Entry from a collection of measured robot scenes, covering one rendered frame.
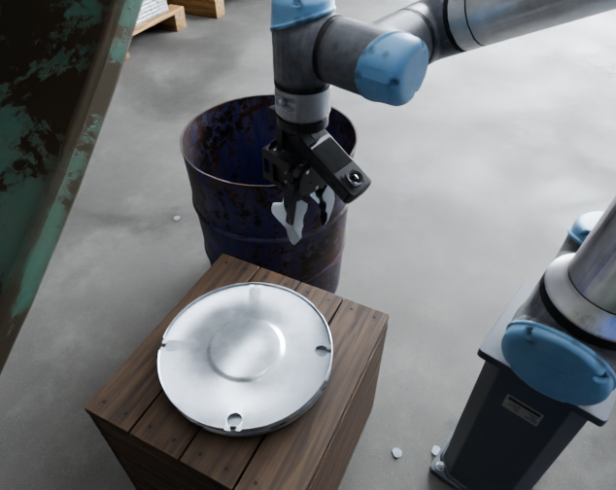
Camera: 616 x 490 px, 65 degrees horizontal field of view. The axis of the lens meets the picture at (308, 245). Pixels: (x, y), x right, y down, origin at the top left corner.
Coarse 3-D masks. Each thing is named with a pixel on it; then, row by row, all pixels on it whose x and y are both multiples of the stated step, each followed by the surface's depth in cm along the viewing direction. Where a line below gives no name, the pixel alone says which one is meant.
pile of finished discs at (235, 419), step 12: (324, 348) 82; (324, 384) 78; (192, 420) 74; (228, 420) 73; (240, 420) 73; (288, 420) 74; (216, 432) 73; (228, 432) 72; (240, 432) 72; (252, 432) 72; (264, 432) 73
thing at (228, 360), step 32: (224, 288) 91; (192, 320) 85; (224, 320) 85; (256, 320) 85; (288, 320) 85; (320, 320) 85; (160, 352) 80; (192, 352) 81; (224, 352) 80; (256, 352) 80; (288, 352) 81; (192, 384) 76; (224, 384) 76; (256, 384) 76; (288, 384) 76; (320, 384) 76; (192, 416) 72; (224, 416) 72; (256, 416) 72; (288, 416) 72
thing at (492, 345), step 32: (480, 352) 73; (480, 384) 82; (512, 384) 74; (480, 416) 84; (512, 416) 78; (544, 416) 73; (576, 416) 70; (608, 416) 65; (448, 448) 101; (480, 448) 89; (512, 448) 83; (544, 448) 78; (448, 480) 101; (480, 480) 95; (512, 480) 88
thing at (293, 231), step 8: (272, 208) 76; (280, 208) 75; (296, 208) 71; (304, 208) 72; (280, 216) 75; (296, 216) 72; (288, 224) 73; (296, 224) 73; (288, 232) 75; (296, 232) 74; (296, 240) 76
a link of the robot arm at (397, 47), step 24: (336, 24) 53; (360, 24) 52; (384, 24) 52; (408, 24) 54; (336, 48) 52; (360, 48) 51; (384, 48) 50; (408, 48) 49; (336, 72) 53; (360, 72) 51; (384, 72) 50; (408, 72) 50; (384, 96) 52; (408, 96) 53
